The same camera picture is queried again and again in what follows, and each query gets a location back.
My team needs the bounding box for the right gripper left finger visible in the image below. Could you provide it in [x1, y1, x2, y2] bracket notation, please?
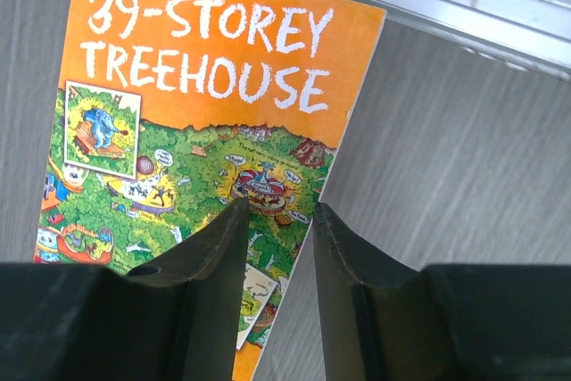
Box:
[1, 198, 249, 380]

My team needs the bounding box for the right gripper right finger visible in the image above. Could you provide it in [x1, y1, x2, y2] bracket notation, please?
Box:
[313, 203, 570, 380]

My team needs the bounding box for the orange green treehouse book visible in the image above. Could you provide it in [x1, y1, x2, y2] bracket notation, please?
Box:
[33, 0, 386, 380]

